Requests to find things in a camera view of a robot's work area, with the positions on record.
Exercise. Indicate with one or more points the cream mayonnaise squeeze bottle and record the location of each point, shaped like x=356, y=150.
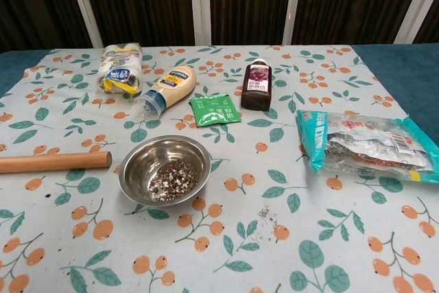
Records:
x=175, y=83

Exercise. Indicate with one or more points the wooden rolling pin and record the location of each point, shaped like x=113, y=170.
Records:
x=51, y=162

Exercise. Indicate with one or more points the spilled soil crumbs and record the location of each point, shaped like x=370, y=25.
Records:
x=265, y=212

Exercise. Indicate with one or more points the teal snack bag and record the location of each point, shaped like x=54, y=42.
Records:
x=370, y=145

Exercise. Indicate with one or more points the green tea sachet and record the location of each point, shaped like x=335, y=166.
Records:
x=214, y=111

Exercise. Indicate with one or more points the brown and white potting soil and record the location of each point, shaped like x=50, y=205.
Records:
x=175, y=179

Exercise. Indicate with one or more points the white frame post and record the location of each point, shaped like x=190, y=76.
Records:
x=199, y=5
x=84, y=5
x=415, y=5
x=293, y=5

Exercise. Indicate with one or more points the stainless steel bowl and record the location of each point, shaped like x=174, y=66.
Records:
x=137, y=155

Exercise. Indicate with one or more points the dark juice bottle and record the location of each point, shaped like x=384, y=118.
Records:
x=257, y=83

